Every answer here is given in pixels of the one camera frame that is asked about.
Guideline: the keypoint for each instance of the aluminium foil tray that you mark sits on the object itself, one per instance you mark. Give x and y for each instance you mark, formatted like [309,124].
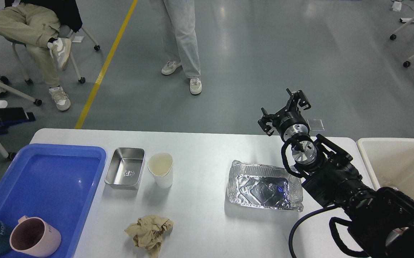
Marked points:
[261,186]

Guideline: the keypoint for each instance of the stainless steel rectangular container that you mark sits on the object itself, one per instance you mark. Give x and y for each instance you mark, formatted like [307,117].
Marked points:
[125,169]

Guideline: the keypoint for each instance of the white rolling chair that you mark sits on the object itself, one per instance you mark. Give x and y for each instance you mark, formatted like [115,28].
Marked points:
[65,32]

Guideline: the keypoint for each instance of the pink mug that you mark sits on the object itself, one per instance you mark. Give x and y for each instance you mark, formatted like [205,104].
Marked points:
[35,237]

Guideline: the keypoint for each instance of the standing person grey jeans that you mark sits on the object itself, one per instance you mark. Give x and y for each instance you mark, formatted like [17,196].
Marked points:
[180,41]

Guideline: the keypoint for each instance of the white plastic bin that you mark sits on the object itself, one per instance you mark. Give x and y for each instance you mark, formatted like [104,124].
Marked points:
[389,162]

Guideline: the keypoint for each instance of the crumpled brown paper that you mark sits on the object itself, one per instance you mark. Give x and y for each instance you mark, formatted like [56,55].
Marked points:
[148,231]

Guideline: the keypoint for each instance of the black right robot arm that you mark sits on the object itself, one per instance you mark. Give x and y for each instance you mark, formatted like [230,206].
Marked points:
[381,222]

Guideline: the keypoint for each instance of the seated person khaki trousers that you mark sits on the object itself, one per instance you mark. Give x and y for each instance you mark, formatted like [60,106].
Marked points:
[36,23]

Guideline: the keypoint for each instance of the white paper cup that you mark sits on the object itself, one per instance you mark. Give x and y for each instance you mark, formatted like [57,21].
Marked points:
[160,166]

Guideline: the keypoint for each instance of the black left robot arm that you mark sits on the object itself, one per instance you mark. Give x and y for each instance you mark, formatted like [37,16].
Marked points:
[12,116]

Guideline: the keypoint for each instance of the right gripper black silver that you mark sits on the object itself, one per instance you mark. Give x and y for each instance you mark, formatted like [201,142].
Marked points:
[292,123]

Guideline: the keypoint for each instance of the blue plastic tray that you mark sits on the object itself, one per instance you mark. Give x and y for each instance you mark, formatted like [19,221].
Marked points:
[56,183]

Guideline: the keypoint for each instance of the clear floor marker plate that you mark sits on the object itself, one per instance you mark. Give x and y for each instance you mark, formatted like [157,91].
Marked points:
[316,124]

